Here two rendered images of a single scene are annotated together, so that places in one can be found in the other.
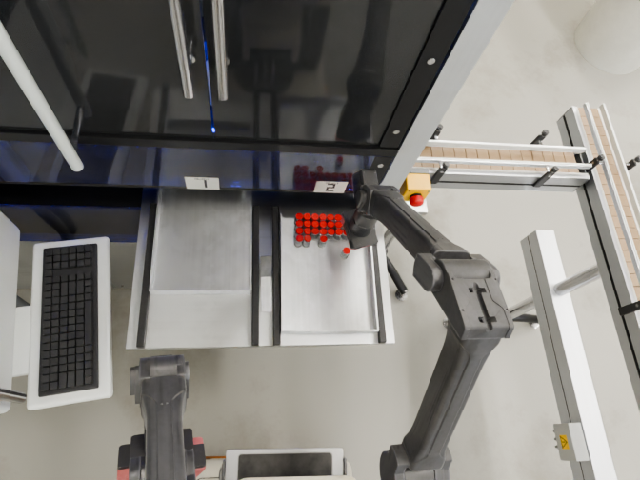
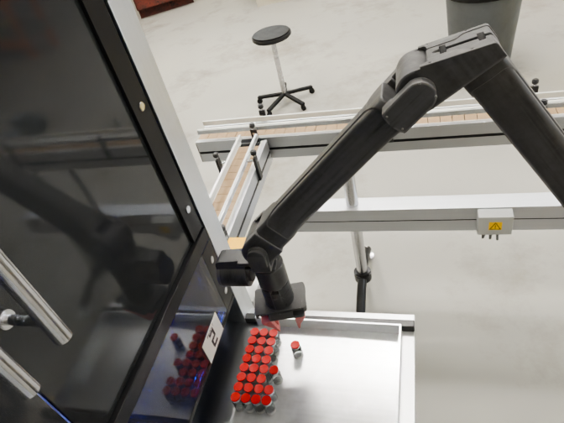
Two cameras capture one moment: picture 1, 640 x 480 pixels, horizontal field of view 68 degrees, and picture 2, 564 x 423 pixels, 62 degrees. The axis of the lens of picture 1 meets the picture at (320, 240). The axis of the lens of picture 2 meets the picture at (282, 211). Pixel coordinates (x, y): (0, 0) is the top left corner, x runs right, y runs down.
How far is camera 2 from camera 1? 0.48 m
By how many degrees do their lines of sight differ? 37
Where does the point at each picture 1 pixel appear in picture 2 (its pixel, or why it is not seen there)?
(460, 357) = (518, 80)
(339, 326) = (390, 373)
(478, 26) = (133, 39)
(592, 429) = (483, 201)
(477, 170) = (233, 211)
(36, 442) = not seen: outside the picture
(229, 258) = not seen: outside the picture
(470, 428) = (472, 327)
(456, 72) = (162, 100)
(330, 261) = (302, 373)
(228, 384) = not seen: outside the picture
